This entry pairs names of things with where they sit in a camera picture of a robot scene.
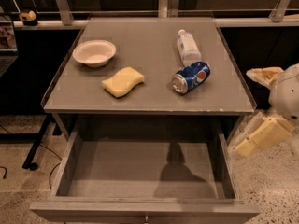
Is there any yellow sponge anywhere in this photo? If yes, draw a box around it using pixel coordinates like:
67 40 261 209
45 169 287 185
102 67 145 98

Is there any grey top drawer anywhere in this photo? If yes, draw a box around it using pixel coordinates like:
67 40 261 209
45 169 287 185
30 119 260 224

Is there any grey drawer cabinet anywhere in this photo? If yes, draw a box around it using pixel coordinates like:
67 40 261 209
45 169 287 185
44 18 255 136

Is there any black floor cable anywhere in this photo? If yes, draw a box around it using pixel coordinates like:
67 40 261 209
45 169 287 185
0 124 64 190

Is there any clear plastic water bottle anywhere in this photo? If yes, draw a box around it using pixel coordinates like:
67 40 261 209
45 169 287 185
177 29 202 66

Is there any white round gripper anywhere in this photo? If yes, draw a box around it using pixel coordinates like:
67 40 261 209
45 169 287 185
234 64 299 158

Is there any metal window frame rail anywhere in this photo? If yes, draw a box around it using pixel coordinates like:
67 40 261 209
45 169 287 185
1 0 299 27

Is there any white paper bowl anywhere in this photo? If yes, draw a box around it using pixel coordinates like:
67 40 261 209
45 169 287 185
72 40 116 68

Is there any yellow black tape dispenser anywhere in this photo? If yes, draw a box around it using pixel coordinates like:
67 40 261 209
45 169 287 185
19 9 38 26

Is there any black desk leg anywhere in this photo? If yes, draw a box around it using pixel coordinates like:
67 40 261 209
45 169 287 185
0 113 57 172

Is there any blue pepsi can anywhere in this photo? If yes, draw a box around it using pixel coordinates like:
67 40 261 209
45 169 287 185
172 61 210 94

